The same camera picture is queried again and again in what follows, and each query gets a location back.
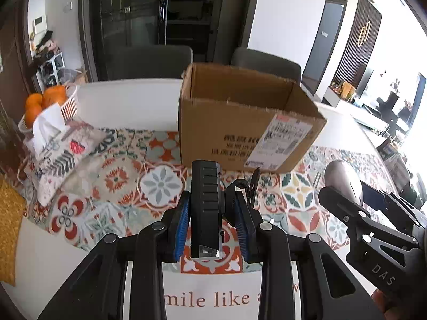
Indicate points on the dark glass sliding door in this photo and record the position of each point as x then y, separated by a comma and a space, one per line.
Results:
133, 13

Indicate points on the person's right hand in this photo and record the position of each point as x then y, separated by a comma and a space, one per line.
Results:
382, 306

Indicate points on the white wall intercom panel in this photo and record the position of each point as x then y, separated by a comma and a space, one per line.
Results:
39, 25

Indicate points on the dark slatted wall panel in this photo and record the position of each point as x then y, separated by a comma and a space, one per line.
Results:
353, 58

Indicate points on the orange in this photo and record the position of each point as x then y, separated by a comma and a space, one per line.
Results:
31, 116
33, 101
55, 95

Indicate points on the gold wall ornament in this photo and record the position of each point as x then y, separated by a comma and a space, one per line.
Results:
364, 34

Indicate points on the patterned table runner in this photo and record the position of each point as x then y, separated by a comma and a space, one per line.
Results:
160, 180

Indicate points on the grey dining chair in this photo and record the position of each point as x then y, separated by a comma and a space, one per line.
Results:
150, 61
267, 63

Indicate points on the white low cabinet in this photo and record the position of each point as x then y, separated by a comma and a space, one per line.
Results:
363, 113

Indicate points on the black power adapter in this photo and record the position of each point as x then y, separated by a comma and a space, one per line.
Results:
205, 206

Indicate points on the white light switch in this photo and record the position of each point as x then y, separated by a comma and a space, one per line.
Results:
67, 5

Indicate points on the floral fabric tissue pouch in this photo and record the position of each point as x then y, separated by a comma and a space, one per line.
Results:
66, 160

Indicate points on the silver oval device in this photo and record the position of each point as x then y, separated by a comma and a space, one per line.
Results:
343, 180

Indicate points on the brown cardboard box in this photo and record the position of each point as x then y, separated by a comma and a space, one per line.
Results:
216, 133

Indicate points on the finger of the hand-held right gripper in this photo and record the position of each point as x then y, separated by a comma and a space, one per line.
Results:
373, 196
353, 216

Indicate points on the yellow woven box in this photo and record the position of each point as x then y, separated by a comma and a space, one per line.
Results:
10, 226

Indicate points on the dark hallway door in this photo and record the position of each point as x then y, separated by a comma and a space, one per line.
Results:
327, 40

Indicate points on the white cube shelf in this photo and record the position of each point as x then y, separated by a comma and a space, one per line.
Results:
50, 68

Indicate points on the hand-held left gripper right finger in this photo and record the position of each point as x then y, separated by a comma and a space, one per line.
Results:
241, 226

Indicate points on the white plastic basket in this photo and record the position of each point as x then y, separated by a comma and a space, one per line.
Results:
70, 106

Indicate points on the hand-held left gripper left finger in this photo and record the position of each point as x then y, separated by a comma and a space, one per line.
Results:
181, 226

